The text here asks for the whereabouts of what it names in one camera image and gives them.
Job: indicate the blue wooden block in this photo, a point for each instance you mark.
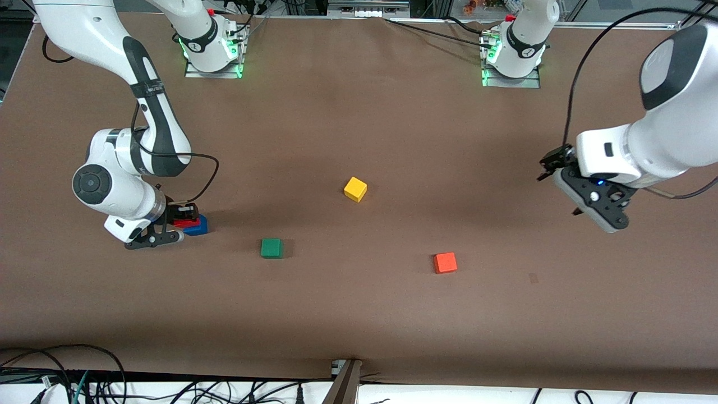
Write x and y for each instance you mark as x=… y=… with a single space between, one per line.
x=197 y=230

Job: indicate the orange wooden block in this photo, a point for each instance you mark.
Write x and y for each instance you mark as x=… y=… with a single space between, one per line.
x=445 y=263

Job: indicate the aluminium frame rail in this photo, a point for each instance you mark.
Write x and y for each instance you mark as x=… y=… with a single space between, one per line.
x=594 y=23

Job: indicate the metal camera stand bracket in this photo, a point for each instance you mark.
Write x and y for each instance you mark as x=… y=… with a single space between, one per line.
x=343 y=384

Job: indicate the brown table cover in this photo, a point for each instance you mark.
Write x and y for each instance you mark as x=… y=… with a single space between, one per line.
x=359 y=314

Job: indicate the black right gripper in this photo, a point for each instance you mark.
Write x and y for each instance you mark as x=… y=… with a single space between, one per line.
x=175 y=214

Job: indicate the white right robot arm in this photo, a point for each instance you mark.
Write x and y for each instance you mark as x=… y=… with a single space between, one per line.
x=112 y=191

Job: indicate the yellow wooden block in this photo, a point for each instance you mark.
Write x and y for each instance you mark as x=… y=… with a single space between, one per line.
x=355 y=189

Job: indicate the red wooden block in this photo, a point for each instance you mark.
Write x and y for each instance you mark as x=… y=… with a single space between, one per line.
x=188 y=223

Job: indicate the white power strip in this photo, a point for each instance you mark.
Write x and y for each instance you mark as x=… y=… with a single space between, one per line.
x=367 y=8

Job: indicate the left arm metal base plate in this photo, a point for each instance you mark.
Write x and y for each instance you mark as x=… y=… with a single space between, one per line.
x=510 y=83

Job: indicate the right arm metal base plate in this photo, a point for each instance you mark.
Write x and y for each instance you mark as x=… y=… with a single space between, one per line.
x=212 y=74

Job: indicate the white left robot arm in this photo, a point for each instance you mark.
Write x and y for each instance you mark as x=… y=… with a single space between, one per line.
x=673 y=123

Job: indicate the green wooden block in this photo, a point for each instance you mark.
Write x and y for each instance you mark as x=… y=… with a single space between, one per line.
x=271 y=248

